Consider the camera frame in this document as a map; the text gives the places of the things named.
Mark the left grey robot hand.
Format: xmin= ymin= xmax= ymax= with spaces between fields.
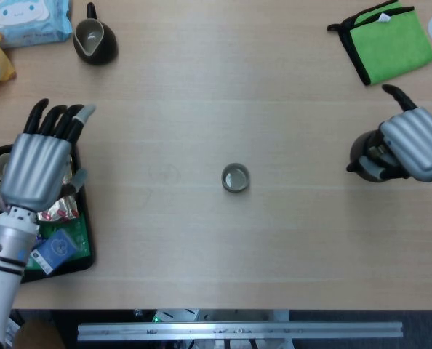
xmin=0 ymin=98 xmax=97 ymax=212

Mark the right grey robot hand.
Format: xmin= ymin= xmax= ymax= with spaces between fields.
xmin=359 ymin=84 xmax=432 ymax=182

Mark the black teapot with bail handle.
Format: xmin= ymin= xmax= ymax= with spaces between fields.
xmin=345 ymin=129 xmax=412 ymax=182

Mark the small grey tea cup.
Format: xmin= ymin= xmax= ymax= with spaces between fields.
xmin=220 ymin=163 xmax=252 ymax=194

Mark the silver foil tea pack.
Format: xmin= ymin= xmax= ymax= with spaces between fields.
xmin=36 ymin=156 xmax=81 ymax=223

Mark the black plastic tray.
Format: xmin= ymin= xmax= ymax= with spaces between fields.
xmin=0 ymin=143 xmax=97 ymax=284

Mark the green paper packet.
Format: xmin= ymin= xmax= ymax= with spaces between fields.
xmin=23 ymin=212 xmax=91 ymax=272

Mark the blue box with white logo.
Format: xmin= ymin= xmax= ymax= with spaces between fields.
xmin=30 ymin=228 xmax=79 ymax=276

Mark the green microfiber cloth black trim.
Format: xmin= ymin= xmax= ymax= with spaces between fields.
xmin=327 ymin=0 xmax=432 ymax=87

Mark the dark pitcher with beige inside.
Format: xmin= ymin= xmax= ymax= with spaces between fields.
xmin=73 ymin=2 xmax=119 ymax=66

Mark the blue wet wipes pack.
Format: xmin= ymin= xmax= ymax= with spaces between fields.
xmin=0 ymin=0 xmax=73 ymax=50

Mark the brown round seat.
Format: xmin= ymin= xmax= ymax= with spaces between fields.
xmin=14 ymin=318 xmax=67 ymax=349

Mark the aluminium rail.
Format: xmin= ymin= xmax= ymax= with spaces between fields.
xmin=76 ymin=320 xmax=404 ymax=342

